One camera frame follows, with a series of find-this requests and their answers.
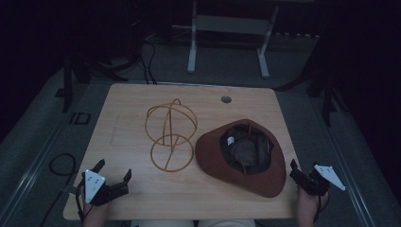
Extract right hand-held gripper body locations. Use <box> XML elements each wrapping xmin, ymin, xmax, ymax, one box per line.
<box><xmin>289</xmin><ymin>164</ymin><xmax>346</xmax><ymax>197</ymax></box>

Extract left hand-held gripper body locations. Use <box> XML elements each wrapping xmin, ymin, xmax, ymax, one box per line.
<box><xmin>80</xmin><ymin>168</ymin><xmax>130</xmax><ymax>207</ymax></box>

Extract gold wire hat stand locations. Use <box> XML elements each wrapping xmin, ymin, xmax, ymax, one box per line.
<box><xmin>144</xmin><ymin>97</ymin><xmax>199</xmax><ymax>173</ymax></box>

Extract brown felt hat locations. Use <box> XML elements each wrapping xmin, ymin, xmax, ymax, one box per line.
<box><xmin>194</xmin><ymin>118</ymin><xmax>288</xmax><ymax>199</ymax></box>

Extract person's right hand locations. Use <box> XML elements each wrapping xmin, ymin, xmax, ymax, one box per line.
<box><xmin>295</xmin><ymin>186</ymin><xmax>331</xmax><ymax>227</ymax></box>

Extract person's left hand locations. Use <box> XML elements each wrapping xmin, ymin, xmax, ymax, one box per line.
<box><xmin>82</xmin><ymin>201</ymin><xmax>112</xmax><ymax>227</ymax></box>

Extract black metal stand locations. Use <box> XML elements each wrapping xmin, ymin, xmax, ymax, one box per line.
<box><xmin>273</xmin><ymin>34</ymin><xmax>351</xmax><ymax>128</ymax></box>
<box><xmin>55</xmin><ymin>53</ymin><xmax>130</xmax><ymax>114</ymax></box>

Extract right hand-held gripper cable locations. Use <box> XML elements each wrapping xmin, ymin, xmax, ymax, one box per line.
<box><xmin>313</xmin><ymin>190</ymin><xmax>331</xmax><ymax>223</ymax></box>

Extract hand-held gripper cable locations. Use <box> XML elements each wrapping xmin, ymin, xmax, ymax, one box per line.
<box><xmin>313</xmin><ymin>190</ymin><xmax>331</xmax><ymax>223</ymax></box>
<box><xmin>75</xmin><ymin>178</ymin><xmax>87</xmax><ymax>224</ymax></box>

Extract left hand-held gripper cable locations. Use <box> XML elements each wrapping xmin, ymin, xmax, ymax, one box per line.
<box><xmin>75</xmin><ymin>178</ymin><xmax>87</xmax><ymax>224</ymax></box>

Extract black looped floor cable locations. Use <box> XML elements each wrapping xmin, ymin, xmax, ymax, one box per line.
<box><xmin>39</xmin><ymin>152</ymin><xmax>78</xmax><ymax>227</ymax></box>

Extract black hanging cables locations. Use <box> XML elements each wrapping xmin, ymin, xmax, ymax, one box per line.
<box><xmin>138</xmin><ymin>37</ymin><xmax>158</xmax><ymax>86</ymax></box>

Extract white metal desk frame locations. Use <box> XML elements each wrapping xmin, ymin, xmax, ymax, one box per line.
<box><xmin>186</xmin><ymin>0</ymin><xmax>280</xmax><ymax>79</ymax></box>

